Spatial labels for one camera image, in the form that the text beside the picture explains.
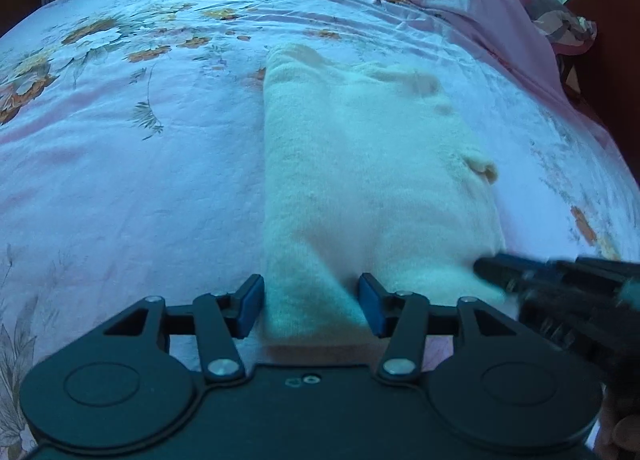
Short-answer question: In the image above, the pink floral bedsheet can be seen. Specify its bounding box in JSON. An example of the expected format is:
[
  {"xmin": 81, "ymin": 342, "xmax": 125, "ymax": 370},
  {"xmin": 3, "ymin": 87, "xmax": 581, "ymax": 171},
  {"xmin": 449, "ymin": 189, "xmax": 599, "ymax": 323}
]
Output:
[{"xmin": 0, "ymin": 0, "xmax": 628, "ymax": 460}]

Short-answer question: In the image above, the red-brown headboard white trim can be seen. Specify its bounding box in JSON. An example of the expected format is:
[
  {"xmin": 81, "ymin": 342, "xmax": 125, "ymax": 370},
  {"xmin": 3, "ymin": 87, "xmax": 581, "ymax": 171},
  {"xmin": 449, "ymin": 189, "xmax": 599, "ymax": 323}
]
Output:
[{"xmin": 501, "ymin": 0, "xmax": 640, "ymax": 141}]

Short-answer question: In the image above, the colourful striped floral pillow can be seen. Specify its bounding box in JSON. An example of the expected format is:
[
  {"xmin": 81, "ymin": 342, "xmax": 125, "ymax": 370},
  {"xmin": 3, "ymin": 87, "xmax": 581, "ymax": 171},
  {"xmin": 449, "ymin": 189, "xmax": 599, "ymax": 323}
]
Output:
[{"xmin": 377, "ymin": 0, "xmax": 598, "ymax": 57}]

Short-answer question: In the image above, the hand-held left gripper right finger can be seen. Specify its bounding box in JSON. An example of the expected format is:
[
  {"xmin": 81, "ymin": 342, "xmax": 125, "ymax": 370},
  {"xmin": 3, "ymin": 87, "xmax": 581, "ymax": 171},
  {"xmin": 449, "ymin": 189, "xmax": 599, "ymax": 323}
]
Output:
[{"xmin": 357, "ymin": 273, "xmax": 523, "ymax": 386}]

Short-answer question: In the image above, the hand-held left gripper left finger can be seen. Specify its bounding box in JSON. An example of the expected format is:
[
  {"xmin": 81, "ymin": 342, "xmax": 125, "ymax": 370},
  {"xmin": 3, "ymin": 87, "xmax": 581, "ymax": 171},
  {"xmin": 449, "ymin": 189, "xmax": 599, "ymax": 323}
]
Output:
[{"xmin": 102, "ymin": 274, "xmax": 266, "ymax": 384}]

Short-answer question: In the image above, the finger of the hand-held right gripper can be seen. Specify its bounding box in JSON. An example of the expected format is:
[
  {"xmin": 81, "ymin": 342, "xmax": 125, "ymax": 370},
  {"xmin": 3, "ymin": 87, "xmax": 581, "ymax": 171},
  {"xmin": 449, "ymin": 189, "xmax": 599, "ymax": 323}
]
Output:
[{"xmin": 472, "ymin": 254, "xmax": 558, "ymax": 294}]

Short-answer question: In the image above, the white knit sweater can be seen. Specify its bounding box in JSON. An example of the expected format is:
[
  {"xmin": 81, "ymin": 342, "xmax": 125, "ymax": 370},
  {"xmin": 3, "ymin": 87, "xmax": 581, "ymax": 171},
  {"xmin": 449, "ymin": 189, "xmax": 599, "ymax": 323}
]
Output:
[{"xmin": 261, "ymin": 43, "xmax": 518, "ymax": 348}]

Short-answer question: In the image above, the person's right hand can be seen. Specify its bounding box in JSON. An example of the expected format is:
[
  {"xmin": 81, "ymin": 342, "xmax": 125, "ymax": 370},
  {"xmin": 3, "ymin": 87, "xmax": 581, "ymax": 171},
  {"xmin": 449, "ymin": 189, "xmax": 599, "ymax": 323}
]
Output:
[{"xmin": 594, "ymin": 397, "xmax": 640, "ymax": 460}]

